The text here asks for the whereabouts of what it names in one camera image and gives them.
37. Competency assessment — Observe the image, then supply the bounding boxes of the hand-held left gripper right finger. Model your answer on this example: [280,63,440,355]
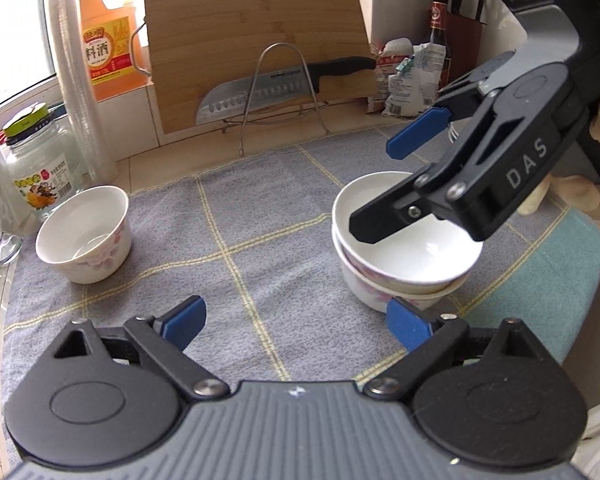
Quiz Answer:
[364,297,548,403]

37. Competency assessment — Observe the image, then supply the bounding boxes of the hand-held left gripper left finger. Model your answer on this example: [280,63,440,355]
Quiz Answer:
[52,296,231,402]

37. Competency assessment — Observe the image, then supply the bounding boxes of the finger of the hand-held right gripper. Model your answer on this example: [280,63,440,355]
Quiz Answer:
[386,51,518,159]
[349,91,511,246]

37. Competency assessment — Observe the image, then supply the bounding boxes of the white bowl pink flowers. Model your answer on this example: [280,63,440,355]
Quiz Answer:
[35,186,132,285]
[331,171,483,286]
[334,230,466,313]

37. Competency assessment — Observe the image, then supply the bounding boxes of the white and blue food bag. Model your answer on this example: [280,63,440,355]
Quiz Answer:
[382,44,453,118]

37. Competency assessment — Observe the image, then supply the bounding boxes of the red and white food bag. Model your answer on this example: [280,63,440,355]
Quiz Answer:
[371,39,416,113]

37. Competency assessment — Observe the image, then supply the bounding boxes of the dark wooden knife block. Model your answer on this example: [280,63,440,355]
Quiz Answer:
[445,10,483,81]

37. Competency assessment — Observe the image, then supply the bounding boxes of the dark soy sauce bottle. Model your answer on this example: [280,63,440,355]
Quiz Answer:
[426,2,453,91]

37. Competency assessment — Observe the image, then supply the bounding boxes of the grey and teal checked towel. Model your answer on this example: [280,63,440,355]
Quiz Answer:
[2,127,600,466]

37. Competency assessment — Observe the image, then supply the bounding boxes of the glass jar, green lid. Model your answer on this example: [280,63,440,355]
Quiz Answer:
[0,102,88,221]

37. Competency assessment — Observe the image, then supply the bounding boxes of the clear glass mug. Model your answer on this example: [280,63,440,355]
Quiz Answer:
[0,195,25,265]

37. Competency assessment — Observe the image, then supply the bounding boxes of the bamboo cutting board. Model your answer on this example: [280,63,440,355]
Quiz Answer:
[142,0,381,136]

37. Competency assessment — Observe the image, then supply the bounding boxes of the tall clear plastic cup stack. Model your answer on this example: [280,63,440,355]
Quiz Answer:
[44,0,118,186]

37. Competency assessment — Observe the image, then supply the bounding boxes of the orange cooking wine jug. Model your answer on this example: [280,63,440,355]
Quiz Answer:
[77,0,153,102]

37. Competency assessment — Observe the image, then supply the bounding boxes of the metal wire rack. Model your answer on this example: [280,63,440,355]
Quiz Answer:
[221,42,331,157]

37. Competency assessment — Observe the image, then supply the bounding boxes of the black handled kitchen knife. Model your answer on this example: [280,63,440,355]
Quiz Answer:
[196,56,377,126]

